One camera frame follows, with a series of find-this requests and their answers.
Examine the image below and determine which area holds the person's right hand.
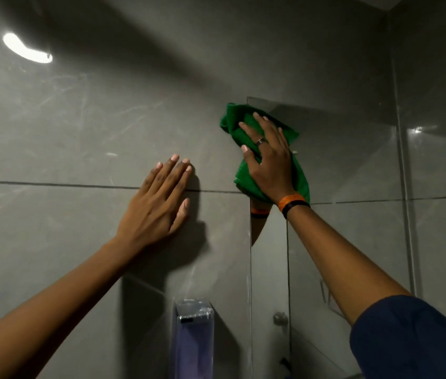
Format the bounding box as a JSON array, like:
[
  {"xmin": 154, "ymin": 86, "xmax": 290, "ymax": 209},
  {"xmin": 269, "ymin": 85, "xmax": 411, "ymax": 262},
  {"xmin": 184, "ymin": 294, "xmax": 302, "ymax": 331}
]
[{"xmin": 238, "ymin": 112, "xmax": 299, "ymax": 205}]

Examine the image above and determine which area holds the person's left hand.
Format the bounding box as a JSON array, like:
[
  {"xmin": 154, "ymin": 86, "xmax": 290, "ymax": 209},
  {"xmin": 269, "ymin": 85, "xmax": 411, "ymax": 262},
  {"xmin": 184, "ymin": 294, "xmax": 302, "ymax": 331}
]
[{"xmin": 115, "ymin": 154, "xmax": 194, "ymax": 254}]

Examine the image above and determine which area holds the green microfiber cloth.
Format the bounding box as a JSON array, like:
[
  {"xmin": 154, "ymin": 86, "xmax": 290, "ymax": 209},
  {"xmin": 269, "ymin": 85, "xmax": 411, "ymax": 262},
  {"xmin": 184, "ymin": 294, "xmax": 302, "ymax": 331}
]
[{"xmin": 220, "ymin": 102, "xmax": 310, "ymax": 204}]

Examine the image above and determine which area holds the person's right forearm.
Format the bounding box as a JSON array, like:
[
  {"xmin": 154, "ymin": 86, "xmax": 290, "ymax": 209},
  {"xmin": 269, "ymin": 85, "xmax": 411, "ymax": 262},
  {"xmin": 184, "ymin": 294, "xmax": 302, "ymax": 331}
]
[{"xmin": 286, "ymin": 204, "xmax": 411, "ymax": 326}]

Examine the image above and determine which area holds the person's left forearm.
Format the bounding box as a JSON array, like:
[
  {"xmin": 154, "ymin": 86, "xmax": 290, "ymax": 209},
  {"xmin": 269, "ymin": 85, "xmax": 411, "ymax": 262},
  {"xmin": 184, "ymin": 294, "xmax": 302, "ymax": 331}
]
[{"xmin": 0, "ymin": 237, "xmax": 137, "ymax": 379}]

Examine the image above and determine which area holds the orange wristband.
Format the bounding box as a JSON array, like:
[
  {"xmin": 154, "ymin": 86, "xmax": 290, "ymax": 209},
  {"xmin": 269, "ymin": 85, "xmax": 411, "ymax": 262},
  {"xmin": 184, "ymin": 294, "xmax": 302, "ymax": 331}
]
[{"xmin": 278, "ymin": 193, "xmax": 306, "ymax": 212}]

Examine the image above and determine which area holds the black wristband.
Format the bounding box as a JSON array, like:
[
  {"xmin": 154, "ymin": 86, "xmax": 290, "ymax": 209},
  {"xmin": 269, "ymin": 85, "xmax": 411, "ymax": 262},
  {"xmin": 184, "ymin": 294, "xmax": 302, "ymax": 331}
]
[{"xmin": 282, "ymin": 200, "xmax": 311, "ymax": 220}]

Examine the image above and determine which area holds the clear glass shower panel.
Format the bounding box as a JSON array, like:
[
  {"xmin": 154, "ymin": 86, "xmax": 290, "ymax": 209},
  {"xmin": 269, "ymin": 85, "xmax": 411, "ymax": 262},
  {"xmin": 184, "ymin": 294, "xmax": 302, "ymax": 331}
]
[{"xmin": 247, "ymin": 96, "xmax": 418, "ymax": 379}]

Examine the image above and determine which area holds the navy blue sleeve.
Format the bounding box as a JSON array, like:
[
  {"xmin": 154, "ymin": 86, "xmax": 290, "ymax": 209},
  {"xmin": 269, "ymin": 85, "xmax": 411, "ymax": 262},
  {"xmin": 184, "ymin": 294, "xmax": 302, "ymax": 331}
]
[{"xmin": 349, "ymin": 295, "xmax": 446, "ymax": 379}]

